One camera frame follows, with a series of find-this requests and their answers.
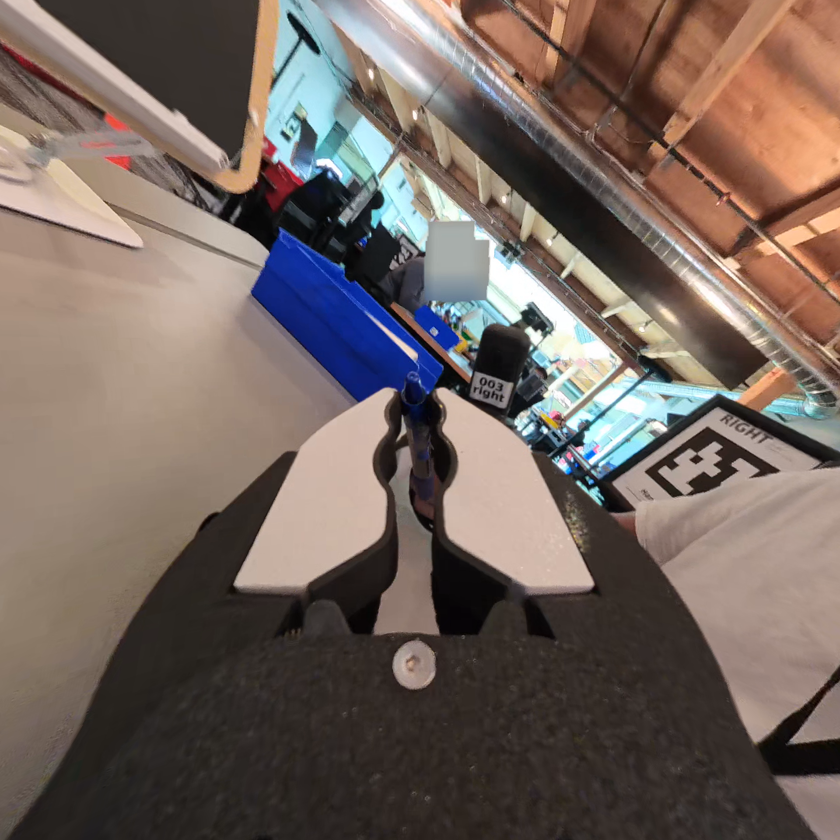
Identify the white mounting bar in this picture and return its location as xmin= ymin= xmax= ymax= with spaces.
xmin=0 ymin=0 xmax=232 ymax=182

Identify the blue pen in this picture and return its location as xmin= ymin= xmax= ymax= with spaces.
xmin=402 ymin=371 xmax=439 ymax=521

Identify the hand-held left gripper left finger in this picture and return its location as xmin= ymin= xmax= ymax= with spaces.
xmin=233 ymin=388 xmax=403 ymax=597

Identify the black floor lamp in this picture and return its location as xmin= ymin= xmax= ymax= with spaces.
xmin=270 ymin=12 xmax=324 ymax=99

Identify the person in white shirt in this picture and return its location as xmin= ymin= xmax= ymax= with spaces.
xmin=633 ymin=465 xmax=840 ymax=840

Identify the wooden background table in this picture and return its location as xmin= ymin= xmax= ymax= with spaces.
xmin=390 ymin=301 xmax=483 ymax=385

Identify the blue storage bin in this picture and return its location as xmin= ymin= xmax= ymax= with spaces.
xmin=251 ymin=227 xmax=445 ymax=403

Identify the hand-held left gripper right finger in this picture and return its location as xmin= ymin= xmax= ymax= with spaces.
xmin=430 ymin=387 xmax=596 ymax=597

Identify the framed marker sign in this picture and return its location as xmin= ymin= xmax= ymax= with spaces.
xmin=598 ymin=392 xmax=840 ymax=514

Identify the small blue bin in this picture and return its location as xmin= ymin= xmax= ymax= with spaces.
xmin=413 ymin=304 xmax=462 ymax=347

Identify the silver ventilation duct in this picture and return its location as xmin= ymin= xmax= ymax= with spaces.
xmin=314 ymin=0 xmax=840 ymax=421

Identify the black office chair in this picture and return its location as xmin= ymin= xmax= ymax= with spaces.
xmin=279 ymin=169 xmax=358 ymax=253

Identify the black lanyard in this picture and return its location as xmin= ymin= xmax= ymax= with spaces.
xmin=756 ymin=668 xmax=840 ymax=777

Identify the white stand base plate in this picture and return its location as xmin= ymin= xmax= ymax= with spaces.
xmin=0 ymin=123 xmax=145 ymax=250

